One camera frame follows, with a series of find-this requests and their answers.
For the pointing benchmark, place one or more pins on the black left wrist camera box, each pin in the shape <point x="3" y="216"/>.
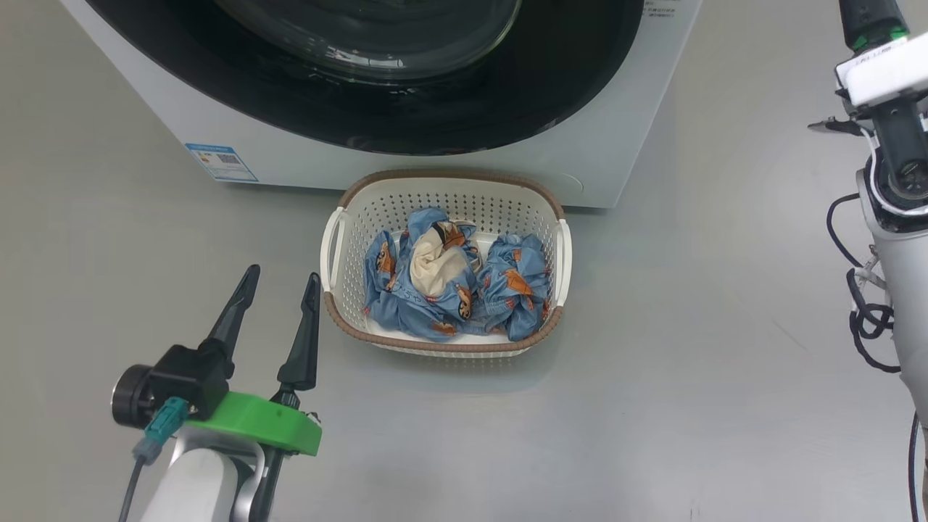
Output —
<point x="185" y="377"/>

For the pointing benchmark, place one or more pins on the black cylindrical left wrist motor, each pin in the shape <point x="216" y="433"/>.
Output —
<point x="129" y="397"/>

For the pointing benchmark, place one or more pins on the blue cartoon garment cream lining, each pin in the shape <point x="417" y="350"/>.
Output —
<point x="406" y="304"/>

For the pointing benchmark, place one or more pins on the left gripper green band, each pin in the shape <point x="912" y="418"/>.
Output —
<point x="261" y="420"/>

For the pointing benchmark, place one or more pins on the white perforated basket brown rim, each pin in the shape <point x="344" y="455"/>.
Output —
<point x="435" y="203"/>

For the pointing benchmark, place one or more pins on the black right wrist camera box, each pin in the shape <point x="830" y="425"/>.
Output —
<point x="870" y="18"/>

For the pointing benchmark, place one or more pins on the blue energy label sticker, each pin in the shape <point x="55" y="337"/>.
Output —
<point x="221" y="162"/>

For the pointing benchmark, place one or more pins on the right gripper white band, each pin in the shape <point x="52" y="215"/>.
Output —
<point x="892" y="69"/>

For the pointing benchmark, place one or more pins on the printed warning text label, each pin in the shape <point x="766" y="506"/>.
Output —
<point x="661" y="7"/>

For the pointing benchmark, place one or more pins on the round black glass washer door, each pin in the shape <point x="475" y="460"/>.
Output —
<point x="362" y="119"/>

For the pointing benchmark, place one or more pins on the white front-load washing machine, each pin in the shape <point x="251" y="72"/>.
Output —
<point x="616" y="138"/>

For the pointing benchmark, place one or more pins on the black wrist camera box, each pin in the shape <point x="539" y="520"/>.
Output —
<point x="870" y="18"/>
<point x="185" y="377"/>

